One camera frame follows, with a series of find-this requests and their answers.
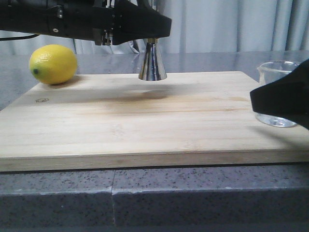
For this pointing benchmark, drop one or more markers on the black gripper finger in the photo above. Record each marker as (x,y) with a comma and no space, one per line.
(138,21)
(287,97)

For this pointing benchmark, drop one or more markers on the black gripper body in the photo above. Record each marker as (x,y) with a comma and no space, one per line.
(91,20)

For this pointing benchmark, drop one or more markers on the clear glass beaker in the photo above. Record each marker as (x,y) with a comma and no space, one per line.
(269,72)

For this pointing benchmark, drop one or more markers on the steel double jigger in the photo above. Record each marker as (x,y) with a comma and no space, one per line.
(152,67)

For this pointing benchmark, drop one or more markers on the yellow lemon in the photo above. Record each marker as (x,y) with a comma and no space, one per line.
(53,64)

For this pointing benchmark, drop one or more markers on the grey curtain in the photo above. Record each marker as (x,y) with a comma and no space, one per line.
(200,26)

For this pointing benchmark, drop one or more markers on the wooden cutting board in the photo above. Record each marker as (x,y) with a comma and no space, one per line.
(117,120)

